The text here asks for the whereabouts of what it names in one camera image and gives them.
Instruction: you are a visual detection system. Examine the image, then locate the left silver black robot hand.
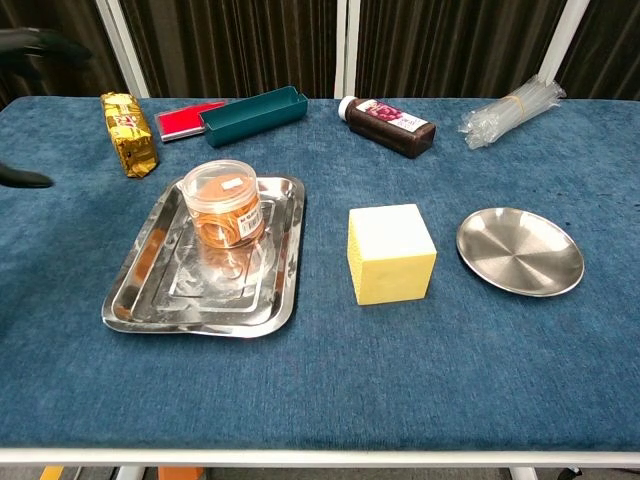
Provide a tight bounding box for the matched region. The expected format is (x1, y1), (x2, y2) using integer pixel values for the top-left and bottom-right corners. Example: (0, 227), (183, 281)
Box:
(0, 27), (94, 190)

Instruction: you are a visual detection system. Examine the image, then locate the clear jar of rubber bands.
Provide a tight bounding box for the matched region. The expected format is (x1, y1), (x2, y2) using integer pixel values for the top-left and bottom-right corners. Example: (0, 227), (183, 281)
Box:
(180, 159), (266, 250)

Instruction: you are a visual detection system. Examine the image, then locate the yellow cube block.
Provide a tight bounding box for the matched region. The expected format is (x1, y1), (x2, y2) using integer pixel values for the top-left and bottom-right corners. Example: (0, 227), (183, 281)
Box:
(348, 203), (438, 307)

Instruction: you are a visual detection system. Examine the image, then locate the dark brown curtain panel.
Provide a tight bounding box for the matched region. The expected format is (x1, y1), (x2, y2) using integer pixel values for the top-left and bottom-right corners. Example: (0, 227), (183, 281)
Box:
(557, 0), (640, 101)
(355, 0), (571, 100)
(118, 0), (341, 100)
(0, 0), (129, 109)

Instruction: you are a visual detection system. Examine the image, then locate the gold foil snack packet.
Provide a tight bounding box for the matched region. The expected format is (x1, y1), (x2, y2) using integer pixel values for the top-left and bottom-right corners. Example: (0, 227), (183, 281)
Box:
(99, 91), (160, 180)

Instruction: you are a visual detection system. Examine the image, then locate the red flat ink pad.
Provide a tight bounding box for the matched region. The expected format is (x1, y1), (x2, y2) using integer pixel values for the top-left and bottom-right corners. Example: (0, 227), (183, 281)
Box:
(154, 99), (229, 144)

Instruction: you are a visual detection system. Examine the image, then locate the teal rectangular plastic box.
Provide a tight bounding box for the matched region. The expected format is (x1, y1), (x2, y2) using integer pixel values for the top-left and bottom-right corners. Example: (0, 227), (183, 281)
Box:
(199, 85), (310, 148)

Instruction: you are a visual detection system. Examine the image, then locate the rectangular steel tray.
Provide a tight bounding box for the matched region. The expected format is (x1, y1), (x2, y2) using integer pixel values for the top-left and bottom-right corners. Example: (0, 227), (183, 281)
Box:
(102, 173), (307, 340)

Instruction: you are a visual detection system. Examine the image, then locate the dark juice bottle white cap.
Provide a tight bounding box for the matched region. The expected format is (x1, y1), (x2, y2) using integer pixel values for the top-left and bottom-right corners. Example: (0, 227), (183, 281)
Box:
(337, 95), (437, 160)

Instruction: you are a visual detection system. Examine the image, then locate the orange box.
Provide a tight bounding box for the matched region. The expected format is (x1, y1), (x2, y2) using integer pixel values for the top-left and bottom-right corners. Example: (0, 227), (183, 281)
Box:
(158, 466), (205, 480)

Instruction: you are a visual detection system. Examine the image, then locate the blue tablecloth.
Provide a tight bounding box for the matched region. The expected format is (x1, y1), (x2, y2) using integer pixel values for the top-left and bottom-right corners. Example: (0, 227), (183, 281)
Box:
(0, 96), (640, 451)

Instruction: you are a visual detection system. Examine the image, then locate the bundle of clear plastic straws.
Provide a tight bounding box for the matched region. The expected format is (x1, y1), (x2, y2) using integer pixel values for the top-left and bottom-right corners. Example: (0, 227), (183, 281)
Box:
(458, 73), (568, 150)

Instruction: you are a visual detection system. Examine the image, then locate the round steel plate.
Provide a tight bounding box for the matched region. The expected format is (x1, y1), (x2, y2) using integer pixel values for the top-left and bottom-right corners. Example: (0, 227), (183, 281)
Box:
(455, 208), (585, 298)

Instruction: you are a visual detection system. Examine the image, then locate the white frame post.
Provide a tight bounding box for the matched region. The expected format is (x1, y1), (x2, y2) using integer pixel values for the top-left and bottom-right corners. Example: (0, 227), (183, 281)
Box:
(537, 0), (592, 86)
(333, 0), (361, 100)
(94, 0), (151, 99)

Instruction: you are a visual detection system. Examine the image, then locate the white table frame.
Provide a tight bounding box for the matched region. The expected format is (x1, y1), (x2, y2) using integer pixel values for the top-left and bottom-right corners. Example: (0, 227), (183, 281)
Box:
(0, 447), (640, 480)

